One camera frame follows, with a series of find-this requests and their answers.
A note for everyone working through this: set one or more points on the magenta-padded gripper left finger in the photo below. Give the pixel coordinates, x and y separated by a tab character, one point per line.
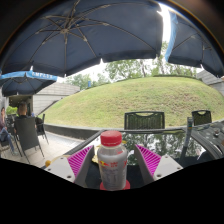
61	168

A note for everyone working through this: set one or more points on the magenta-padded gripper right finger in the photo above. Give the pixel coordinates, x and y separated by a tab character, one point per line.
165	166

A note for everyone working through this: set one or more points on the clear red-capped drink bottle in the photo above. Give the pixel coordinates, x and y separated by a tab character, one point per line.
112	166

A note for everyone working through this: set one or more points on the grey umbrella pole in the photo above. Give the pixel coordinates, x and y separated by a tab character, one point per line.
186	140

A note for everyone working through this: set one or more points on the flat round red coaster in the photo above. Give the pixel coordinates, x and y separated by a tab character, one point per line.
127	185

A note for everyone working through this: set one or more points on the dark wicker patio chair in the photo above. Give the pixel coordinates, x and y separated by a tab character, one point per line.
26	135
41	128

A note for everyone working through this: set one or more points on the dark mesh-back patio chair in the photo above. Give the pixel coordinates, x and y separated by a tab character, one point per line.
201	117
144	120

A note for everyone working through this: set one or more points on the dark slatted patio table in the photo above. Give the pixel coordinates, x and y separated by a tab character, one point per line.
208	136

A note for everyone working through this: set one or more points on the blue umbrella with white lettering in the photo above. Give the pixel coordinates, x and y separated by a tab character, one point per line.
23	81

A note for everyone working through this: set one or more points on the navy umbrella with light-blue edge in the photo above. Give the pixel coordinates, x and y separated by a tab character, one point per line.
196	43

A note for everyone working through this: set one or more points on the large navy patio umbrella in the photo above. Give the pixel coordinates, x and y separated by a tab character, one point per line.
80	36

